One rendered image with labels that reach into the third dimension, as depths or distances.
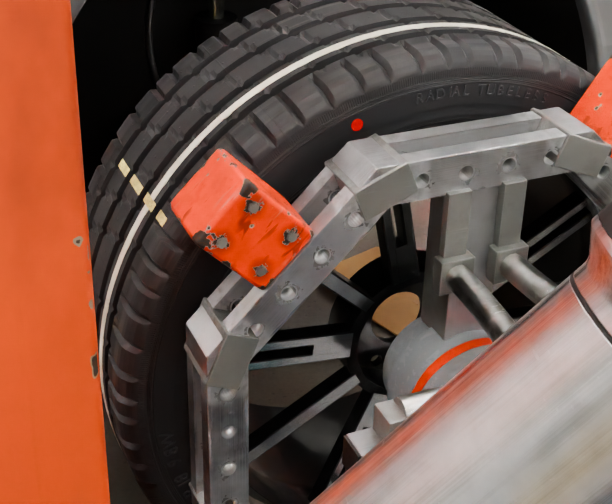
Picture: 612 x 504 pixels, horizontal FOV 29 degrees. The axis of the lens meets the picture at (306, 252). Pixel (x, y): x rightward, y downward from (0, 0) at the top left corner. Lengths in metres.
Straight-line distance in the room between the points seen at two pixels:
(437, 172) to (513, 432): 0.67
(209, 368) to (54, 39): 0.40
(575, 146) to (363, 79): 0.21
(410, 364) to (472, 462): 0.76
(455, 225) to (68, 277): 0.40
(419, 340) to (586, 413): 0.79
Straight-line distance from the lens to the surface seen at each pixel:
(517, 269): 1.12
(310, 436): 1.52
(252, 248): 1.02
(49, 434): 0.92
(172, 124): 1.19
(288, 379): 2.65
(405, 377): 1.19
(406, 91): 1.12
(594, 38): 1.66
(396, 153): 1.06
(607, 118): 1.18
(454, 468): 0.43
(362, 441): 0.94
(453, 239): 1.10
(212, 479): 1.15
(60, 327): 0.87
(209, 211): 1.00
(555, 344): 0.42
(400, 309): 2.89
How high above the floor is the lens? 1.58
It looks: 30 degrees down
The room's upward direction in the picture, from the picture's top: 1 degrees clockwise
